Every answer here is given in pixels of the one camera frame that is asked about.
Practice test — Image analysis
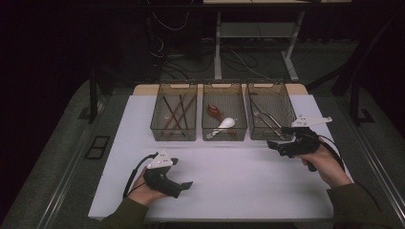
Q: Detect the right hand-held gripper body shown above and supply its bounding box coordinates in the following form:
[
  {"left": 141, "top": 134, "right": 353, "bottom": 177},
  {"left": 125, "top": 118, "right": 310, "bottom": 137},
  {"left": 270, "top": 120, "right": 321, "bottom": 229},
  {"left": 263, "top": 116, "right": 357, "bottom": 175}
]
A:
[{"left": 279, "top": 114, "right": 333, "bottom": 174}]

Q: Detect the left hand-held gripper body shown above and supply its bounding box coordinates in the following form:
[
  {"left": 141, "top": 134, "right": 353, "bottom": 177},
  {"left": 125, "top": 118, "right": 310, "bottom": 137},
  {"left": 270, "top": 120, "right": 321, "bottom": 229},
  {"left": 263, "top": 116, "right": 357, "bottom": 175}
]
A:
[{"left": 142, "top": 149, "right": 183, "bottom": 199}]

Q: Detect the metal knife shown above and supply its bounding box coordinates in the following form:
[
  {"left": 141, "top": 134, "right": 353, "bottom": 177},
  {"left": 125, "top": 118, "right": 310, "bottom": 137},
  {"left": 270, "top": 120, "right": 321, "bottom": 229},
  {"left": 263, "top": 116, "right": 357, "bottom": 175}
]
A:
[{"left": 249, "top": 96, "right": 284, "bottom": 130}]

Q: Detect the metal fork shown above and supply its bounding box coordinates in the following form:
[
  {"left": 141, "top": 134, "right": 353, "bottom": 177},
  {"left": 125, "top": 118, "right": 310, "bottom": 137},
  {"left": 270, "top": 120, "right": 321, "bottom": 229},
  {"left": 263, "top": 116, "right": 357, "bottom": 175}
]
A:
[{"left": 252, "top": 109, "right": 286, "bottom": 140}]

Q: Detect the smoky transparent plastic bin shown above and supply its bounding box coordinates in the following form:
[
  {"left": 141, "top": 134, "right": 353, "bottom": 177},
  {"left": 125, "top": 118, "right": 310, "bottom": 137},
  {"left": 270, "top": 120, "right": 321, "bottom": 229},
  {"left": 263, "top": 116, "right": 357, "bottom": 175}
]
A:
[
  {"left": 150, "top": 83, "right": 199, "bottom": 142},
  {"left": 202, "top": 83, "right": 248, "bottom": 142},
  {"left": 246, "top": 82, "right": 301, "bottom": 141}
]

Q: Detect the white ceramic spoon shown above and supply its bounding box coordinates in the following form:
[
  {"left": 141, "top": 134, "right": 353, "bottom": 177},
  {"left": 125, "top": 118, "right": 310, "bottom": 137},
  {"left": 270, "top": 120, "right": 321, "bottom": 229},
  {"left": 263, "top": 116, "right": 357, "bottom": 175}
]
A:
[{"left": 205, "top": 116, "right": 237, "bottom": 140}]

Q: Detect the black chopstick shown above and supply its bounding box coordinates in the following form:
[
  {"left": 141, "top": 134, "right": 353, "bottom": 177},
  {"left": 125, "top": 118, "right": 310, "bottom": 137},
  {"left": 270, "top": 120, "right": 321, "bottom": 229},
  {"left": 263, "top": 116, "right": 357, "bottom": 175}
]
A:
[
  {"left": 179, "top": 94, "right": 189, "bottom": 130},
  {"left": 162, "top": 94, "right": 186, "bottom": 136}
]

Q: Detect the red-brown wooden spoon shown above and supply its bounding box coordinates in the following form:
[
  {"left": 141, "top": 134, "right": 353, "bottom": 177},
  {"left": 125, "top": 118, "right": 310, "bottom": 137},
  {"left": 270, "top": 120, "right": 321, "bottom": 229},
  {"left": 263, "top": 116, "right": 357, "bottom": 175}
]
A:
[{"left": 207, "top": 104, "right": 238, "bottom": 137}]

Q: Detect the person's left hand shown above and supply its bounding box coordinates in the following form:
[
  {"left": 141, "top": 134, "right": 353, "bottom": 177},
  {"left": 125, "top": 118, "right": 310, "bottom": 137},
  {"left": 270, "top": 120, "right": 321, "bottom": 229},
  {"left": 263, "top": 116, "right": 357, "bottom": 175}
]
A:
[{"left": 127, "top": 173, "right": 170, "bottom": 207}]

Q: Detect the person's right hand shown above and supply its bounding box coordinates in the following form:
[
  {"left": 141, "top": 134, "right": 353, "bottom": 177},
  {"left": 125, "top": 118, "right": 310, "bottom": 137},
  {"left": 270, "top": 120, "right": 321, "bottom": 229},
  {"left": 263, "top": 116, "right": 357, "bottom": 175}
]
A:
[{"left": 297, "top": 144, "right": 352, "bottom": 189}]

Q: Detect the white table cover sheet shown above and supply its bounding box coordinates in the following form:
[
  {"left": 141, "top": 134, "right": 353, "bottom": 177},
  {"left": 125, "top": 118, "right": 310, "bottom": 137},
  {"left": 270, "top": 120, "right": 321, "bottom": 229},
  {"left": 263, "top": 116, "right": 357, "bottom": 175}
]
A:
[{"left": 88, "top": 94, "right": 372, "bottom": 222}]

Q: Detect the black metal stand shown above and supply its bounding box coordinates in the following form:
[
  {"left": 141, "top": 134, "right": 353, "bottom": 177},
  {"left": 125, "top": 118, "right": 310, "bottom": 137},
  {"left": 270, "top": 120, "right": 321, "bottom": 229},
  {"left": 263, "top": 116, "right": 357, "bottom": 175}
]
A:
[
  {"left": 350, "top": 79, "right": 375, "bottom": 126},
  {"left": 88, "top": 71, "right": 99, "bottom": 125}
]

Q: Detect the left hand-held gripper cable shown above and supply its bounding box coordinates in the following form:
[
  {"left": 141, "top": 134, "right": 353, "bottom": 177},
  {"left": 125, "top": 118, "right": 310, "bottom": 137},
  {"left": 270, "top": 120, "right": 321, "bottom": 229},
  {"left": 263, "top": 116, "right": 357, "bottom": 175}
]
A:
[{"left": 122, "top": 152, "right": 160, "bottom": 198}]

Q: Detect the hand-held gripper cable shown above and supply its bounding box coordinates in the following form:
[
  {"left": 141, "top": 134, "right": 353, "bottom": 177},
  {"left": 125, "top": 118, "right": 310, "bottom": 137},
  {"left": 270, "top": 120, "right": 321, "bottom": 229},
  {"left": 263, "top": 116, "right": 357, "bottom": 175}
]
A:
[
  {"left": 122, "top": 152, "right": 160, "bottom": 198},
  {"left": 318, "top": 135, "right": 383, "bottom": 213}
]

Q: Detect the right hand-held gripper cable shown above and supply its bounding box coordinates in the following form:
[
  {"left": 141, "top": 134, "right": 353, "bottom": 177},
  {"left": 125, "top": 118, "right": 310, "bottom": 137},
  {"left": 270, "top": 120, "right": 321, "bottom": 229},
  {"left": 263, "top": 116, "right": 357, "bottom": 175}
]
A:
[{"left": 318, "top": 135, "right": 383, "bottom": 213}]

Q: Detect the white floor cable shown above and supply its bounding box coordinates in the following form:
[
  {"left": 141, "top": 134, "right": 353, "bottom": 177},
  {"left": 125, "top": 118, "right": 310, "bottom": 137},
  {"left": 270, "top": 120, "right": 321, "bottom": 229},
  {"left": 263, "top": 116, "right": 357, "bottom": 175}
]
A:
[{"left": 228, "top": 49, "right": 271, "bottom": 80}]

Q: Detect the metal floor rail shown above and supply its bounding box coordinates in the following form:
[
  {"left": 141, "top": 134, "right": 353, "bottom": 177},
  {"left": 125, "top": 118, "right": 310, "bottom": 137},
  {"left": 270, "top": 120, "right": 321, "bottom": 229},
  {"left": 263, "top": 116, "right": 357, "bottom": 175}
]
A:
[
  {"left": 348, "top": 117, "right": 405, "bottom": 220},
  {"left": 39, "top": 125, "right": 96, "bottom": 229}
]

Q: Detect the black floor cable bundle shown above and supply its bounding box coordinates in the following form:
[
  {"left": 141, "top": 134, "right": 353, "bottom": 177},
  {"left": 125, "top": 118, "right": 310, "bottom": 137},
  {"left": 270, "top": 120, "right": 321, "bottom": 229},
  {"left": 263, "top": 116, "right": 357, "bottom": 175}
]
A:
[{"left": 147, "top": 31, "right": 214, "bottom": 80}]

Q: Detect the white metal desk frame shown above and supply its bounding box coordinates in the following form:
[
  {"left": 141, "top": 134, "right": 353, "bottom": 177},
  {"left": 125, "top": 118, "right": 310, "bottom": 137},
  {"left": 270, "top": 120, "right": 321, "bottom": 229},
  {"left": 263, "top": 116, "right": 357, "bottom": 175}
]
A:
[{"left": 202, "top": 0, "right": 352, "bottom": 82}]

